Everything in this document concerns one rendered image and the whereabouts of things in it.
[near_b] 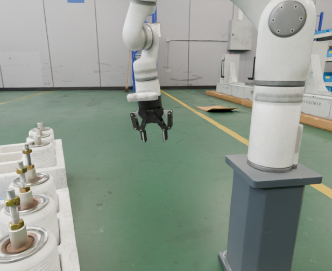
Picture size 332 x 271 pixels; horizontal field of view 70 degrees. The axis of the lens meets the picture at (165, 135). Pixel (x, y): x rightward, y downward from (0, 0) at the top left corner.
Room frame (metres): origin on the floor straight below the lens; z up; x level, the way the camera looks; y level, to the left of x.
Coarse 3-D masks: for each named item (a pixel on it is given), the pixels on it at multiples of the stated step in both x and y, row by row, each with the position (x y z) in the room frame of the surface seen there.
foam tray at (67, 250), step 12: (60, 192) 0.58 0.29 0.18; (60, 204) 0.53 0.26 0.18; (60, 216) 0.48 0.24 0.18; (0, 228) 0.43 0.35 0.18; (60, 228) 0.43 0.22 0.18; (72, 228) 0.43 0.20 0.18; (60, 240) 0.47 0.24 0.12; (72, 240) 0.40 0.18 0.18; (60, 252) 0.36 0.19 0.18; (72, 252) 0.37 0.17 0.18; (60, 264) 0.36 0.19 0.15; (72, 264) 0.34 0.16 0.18
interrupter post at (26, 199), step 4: (24, 192) 0.40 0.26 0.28; (28, 192) 0.40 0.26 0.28; (20, 196) 0.40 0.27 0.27; (24, 196) 0.40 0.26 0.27; (28, 196) 0.40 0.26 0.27; (32, 196) 0.41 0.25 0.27; (20, 200) 0.40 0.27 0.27; (24, 200) 0.40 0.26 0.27; (28, 200) 0.40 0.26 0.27; (32, 200) 0.41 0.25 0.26; (20, 204) 0.40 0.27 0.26; (24, 204) 0.40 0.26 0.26; (28, 204) 0.40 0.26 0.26; (32, 204) 0.41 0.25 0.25
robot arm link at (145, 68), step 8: (152, 32) 0.72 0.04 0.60; (152, 40) 0.72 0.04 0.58; (152, 48) 0.74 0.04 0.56; (144, 56) 0.74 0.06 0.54; (152, 56) 0.73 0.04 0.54; (136, 64) 0.71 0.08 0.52; (144, 64) 0.71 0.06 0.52; (152, 64) 0.72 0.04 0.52; (136, 72) 0.72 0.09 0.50; (144, 72) 0.71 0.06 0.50; (152, 72) 0.71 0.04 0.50; (136, 80) 0.72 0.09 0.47; (144, 80) 0.71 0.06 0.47
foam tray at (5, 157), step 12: (12, 144) 1.03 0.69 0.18; (60, 144) 1.03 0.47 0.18; (0, 156) 0.89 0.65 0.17; (12, 156) 0.91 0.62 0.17; (60, 156) 0.87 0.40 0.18; (0, 168) 0.79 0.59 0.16; (12, 168) 0.80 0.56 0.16; (48, 168) 0.75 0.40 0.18; (60, 168) 0.76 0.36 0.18; (0, 180) 0.68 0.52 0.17; (12, 180) 0.70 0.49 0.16; (60, 180) 0.75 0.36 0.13; (0, 192) 0.68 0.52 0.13
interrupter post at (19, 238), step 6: (24, 228) 0.30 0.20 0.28; (12, 234) 0.29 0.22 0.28; (18, 234) 0.29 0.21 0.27; (24, 234) 0.30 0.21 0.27; (12, 240) 0.29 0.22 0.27; (18, 240) 0.29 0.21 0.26; (24, 240) 0.30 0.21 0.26; (12, 246) 0.29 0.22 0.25; (18, 246) 0.29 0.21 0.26; (24, 246) 0.29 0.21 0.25
